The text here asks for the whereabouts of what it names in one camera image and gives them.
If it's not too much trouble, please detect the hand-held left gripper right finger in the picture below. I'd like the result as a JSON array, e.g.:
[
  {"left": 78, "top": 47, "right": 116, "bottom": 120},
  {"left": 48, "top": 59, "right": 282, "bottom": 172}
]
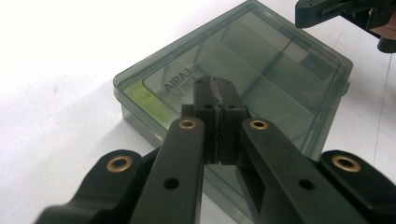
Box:
[{"left": 217, "top": 77, "right": 370, "bottom": 224}]

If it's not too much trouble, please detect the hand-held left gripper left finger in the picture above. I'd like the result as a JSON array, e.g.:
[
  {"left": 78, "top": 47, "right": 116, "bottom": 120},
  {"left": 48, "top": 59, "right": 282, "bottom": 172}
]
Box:
[{"left": 128, "top": 75, "right": 220, "bottom": 224}]

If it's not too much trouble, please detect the yellow-green plastic clip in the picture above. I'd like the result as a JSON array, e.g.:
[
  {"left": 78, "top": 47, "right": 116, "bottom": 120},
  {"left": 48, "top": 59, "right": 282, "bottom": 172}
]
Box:
[{"left": 125, "top": 81, "right": 173, "bottom": 128}]

